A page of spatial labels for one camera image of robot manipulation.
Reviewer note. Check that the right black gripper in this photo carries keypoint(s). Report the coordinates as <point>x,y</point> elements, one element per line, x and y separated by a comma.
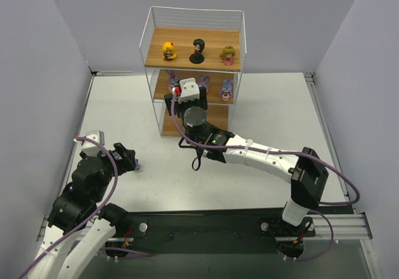
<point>170,103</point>

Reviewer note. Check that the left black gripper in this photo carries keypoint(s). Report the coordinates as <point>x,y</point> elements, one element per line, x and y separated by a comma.
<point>123,155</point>

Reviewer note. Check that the purple bunny pink donut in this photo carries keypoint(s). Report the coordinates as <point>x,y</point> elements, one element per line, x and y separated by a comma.
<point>173,79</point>
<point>204,82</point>

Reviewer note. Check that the small purple bunny toy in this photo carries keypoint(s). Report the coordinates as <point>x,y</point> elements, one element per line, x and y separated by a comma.
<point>227,90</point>

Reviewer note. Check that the black haired doll toy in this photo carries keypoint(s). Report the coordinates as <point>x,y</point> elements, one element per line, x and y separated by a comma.
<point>197,57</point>

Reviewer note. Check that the yellow haired doll toy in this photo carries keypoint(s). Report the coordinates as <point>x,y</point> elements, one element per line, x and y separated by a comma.
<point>168,51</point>

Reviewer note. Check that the blonde pink dress doll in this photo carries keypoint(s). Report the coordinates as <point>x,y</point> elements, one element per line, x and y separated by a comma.
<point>227,55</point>

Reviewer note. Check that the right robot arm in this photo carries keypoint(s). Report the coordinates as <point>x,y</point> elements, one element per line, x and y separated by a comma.
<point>304,171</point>

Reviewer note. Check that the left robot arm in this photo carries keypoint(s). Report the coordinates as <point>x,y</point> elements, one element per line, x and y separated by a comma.
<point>82,219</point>

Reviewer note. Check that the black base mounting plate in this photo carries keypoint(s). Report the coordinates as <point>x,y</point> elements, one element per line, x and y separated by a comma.
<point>241,231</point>

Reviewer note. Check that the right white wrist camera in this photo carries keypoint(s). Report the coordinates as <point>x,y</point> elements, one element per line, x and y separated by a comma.
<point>187,90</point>

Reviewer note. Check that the white wire wooden shelf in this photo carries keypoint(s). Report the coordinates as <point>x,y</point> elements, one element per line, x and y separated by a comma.
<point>218,28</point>

